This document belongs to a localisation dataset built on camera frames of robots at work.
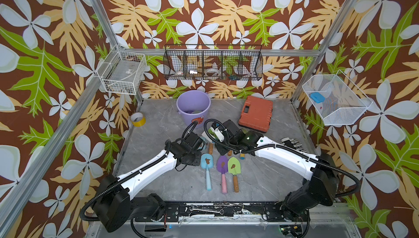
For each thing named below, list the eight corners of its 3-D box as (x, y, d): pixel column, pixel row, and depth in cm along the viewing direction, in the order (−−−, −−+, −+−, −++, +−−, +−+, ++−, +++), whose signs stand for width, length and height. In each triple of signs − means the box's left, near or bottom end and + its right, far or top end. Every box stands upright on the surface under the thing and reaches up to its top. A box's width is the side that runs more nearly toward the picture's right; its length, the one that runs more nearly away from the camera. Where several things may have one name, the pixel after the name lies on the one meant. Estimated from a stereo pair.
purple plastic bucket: (179, 130, 105) (174, 113, 91) (182, 108, 118) (178, 89, 104) (210, 130, 105) (210, 113, 91) (210, 108, 118) (210, 89, 104)
